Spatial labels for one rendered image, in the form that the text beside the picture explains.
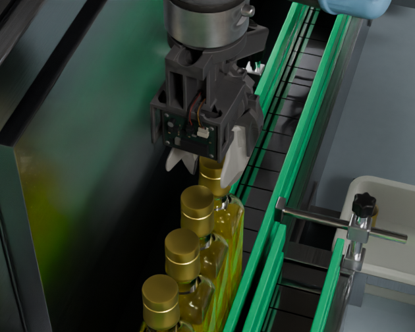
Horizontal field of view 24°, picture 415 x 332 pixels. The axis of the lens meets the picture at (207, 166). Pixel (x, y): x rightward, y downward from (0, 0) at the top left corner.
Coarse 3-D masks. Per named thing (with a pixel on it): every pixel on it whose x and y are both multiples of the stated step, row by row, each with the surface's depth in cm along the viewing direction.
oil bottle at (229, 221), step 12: (228, 192) 107; (228, 204) 105; (240, 204) 107; (216, 216) 104; (228, 216) 104; (240, 216) 107; (216, 228) 104; (228, 228) 104; (240, 228) 109; (228, 240) 105; (240, 240) 111; (240, 252) 113; (240, 264) 115; (240, 276) 117; (228, 288) 112; (228, 300) 114; (228, 312) 115
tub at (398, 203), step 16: (368, 176) 142; (352, 192) 140; (368, 192) 143; (384, 192) 142; (400, 192) 141; (384, 208) 144; (400, 208) 143; (384, 224) 145; (400, 224) 145; (368, 240) 143; (384, 240) 143; (368, 256) 141; (384, 256) 141; (400, 256) 141; (368, 272) 131; (384, 272) 130; (400, 272) 130
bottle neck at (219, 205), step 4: (224, 196) 103; (216, 200) 103; (220, 200) 103; (224, 200) 104; (228, 200) 105; (216, 204) 104; (220, 204) 104; (224, 204) 104; (216, 208) 104; (220, 208) 104
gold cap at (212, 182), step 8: (200, 160) 100; (208, 160) 100; (224, 160) 100; (200, 168) 100; (208, 168) 99; (216, 168) 99; (200, 176) 101; (208, 176) 100; (216, 176) 100; (200, 184) 102; (208, 184) 101; (216, 184) 101; (216, 192) 102; (224, 192) 102
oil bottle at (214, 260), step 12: (216, 240) 102; (204, 252) 101; (216, 252) 101; (228, 252) 105; (204, 264) 100; (216, 264) 101; (228, 264) 106; (216, 276) 101; (228, 276) 108; (216, 288) 103; (216, 300) 105; (216, 312) 106; (216, 324) 108
